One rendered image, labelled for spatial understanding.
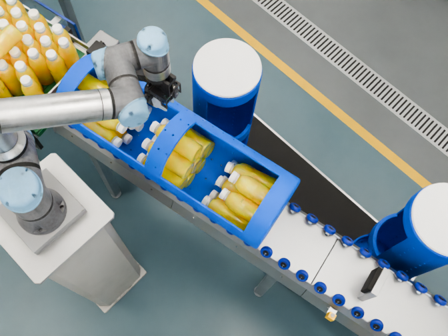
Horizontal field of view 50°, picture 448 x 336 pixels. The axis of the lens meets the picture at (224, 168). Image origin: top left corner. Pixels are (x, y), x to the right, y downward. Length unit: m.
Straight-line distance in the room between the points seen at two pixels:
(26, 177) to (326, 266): 1.07
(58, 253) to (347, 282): 1.01
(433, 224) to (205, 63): 1.05
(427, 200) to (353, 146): 1.24
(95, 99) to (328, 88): 2.27
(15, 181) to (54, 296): 1.44
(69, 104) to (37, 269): 0.67
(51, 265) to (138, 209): 1.27
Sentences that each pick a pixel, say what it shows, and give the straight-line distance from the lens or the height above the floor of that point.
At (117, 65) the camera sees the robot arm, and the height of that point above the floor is 1.68.
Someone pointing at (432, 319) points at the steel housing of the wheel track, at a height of 0.93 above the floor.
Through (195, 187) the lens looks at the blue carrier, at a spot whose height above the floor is 0.97.
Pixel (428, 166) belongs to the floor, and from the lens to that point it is 3.21.
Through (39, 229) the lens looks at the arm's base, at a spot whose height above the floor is 1.20.
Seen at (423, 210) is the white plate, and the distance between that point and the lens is 1.90.
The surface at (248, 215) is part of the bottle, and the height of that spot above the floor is 1.13.
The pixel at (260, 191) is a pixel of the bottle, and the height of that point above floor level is 1.18.
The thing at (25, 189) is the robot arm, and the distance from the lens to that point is 1.44.
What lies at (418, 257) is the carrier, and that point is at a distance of 1.99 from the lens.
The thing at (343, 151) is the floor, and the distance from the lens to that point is 3.06.
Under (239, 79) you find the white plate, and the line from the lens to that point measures 1.96.
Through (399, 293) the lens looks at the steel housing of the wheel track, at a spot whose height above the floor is 0.93.
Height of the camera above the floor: 2.69
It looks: 68 degrees down
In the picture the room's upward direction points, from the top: 7 degrees clockwise
